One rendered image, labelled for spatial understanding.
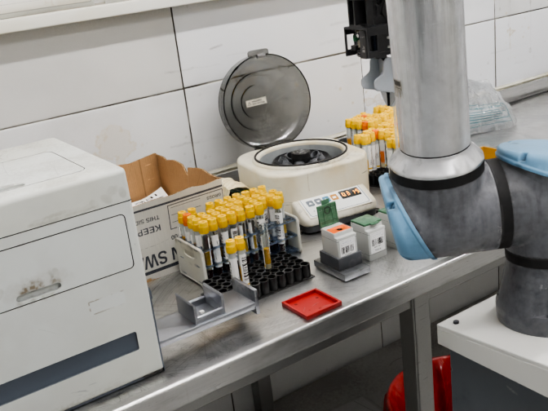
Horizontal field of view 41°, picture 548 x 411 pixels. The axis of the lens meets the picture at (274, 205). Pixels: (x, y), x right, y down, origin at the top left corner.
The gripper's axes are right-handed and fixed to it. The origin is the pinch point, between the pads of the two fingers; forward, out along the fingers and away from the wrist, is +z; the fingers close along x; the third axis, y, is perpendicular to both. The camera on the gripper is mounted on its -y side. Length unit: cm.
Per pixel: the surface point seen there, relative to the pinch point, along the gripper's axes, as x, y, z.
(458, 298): -56, -63, 84
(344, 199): -10.5, 5.6, 20.6
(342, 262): 11.4, 21.0, 22.4
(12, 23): -41, 56, -21
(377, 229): 9.0, 11.8, 19.9
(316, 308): 18.0, 30.7, 25.1
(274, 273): 6.2, 31.4, 22.9
